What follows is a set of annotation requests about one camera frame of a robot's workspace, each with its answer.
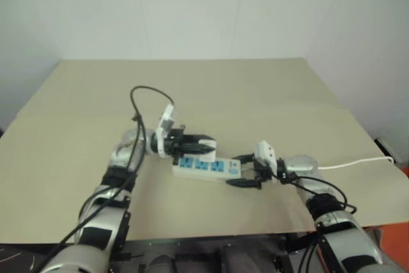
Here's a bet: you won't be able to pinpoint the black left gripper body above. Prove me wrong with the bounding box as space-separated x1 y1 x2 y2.
166 124 193 166

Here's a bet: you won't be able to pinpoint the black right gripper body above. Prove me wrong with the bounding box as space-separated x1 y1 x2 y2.
251 157 273 185

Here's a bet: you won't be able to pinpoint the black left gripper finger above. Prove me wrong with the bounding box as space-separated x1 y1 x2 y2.
183 133 217 146
183 143 213 156

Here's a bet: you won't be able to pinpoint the white charger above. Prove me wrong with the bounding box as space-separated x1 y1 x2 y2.
195 138 217 163

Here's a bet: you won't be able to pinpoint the white power strip blue sockets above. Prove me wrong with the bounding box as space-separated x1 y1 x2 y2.
172 154 242 183

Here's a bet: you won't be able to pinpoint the dark rounded shape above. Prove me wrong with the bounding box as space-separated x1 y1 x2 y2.
145 253 178 273

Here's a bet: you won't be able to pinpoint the orange object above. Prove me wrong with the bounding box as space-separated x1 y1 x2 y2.
364 166 409 273

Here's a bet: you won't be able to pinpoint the black object with scribbles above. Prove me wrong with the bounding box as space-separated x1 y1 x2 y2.
0 243 44 273

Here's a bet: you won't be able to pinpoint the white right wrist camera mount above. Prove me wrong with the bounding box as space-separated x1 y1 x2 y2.
254 140 278 180

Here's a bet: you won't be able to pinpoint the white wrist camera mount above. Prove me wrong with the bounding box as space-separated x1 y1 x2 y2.
254 140 278 180
155 104 177 159

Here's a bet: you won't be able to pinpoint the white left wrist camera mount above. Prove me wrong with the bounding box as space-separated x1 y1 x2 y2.
155 104 177 159

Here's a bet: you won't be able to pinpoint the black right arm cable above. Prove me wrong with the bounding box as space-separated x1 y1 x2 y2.
278 173 358 215

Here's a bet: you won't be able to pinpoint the white power strip cord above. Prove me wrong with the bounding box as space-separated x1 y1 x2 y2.
317 156 395 171

